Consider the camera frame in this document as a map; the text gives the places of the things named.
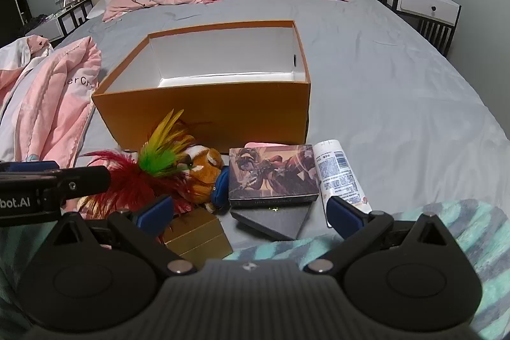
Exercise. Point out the red green yellow feather toy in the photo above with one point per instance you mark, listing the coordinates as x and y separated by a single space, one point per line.
131 172

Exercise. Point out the white black nightstand with knob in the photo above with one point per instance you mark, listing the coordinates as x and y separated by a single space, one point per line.
422 1

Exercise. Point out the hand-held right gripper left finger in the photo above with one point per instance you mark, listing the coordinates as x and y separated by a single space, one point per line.
157 212

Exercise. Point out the gold box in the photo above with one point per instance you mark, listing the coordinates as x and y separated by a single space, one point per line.
199 234

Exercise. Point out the small pink flat item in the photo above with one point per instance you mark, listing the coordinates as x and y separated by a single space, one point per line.
259 145

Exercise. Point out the dark grey flat box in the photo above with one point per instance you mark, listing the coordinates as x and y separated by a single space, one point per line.
275 220

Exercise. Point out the teal striped fleece clothing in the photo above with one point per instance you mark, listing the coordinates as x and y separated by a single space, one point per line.
470 228

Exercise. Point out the illustrated flat box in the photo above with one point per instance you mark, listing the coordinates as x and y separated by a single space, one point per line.
275 172

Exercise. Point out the pink and white quilt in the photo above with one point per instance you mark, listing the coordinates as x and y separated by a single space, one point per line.
51 101

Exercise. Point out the white tube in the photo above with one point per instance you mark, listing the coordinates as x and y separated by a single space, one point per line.
338 168

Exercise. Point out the orange cardboard box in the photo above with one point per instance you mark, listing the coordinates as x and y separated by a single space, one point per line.
199 113

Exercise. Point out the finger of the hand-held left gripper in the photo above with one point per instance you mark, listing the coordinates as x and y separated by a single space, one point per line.
32 165
79 180

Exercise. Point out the orange plush toy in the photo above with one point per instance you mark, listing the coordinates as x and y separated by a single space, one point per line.
203 168

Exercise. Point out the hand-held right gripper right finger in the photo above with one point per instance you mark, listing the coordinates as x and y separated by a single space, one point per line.
343 213

